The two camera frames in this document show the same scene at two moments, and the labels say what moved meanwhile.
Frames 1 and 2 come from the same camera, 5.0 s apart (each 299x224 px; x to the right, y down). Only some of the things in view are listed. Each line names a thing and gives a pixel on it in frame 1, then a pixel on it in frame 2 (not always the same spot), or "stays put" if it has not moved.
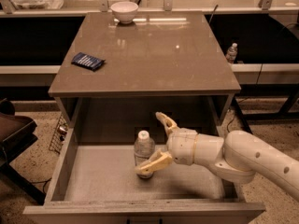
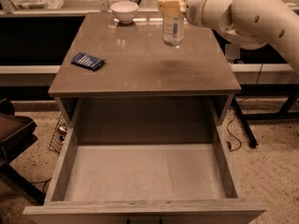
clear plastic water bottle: x=144 y=149 → x=173 y=27
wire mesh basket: x=59 y=134 stays put
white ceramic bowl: x=125 y=11 stays put
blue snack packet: x=87 y=61 stays put
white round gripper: x=181 y=147 → x=195 y=10
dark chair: x=17 y=133 stays put
